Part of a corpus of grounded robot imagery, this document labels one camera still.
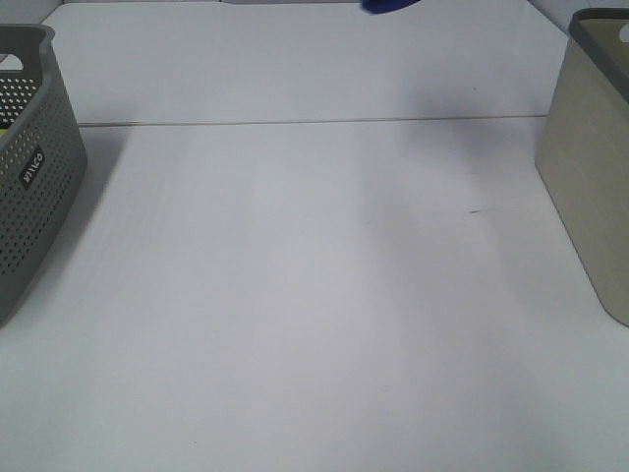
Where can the grey perforated plastic basket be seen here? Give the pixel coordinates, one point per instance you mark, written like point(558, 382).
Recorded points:
point(43, 158)

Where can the beige plastic basket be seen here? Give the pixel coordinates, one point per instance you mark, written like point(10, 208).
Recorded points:
point(583, 153)

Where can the blue towel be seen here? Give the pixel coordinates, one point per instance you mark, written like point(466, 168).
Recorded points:
point(379, 7)

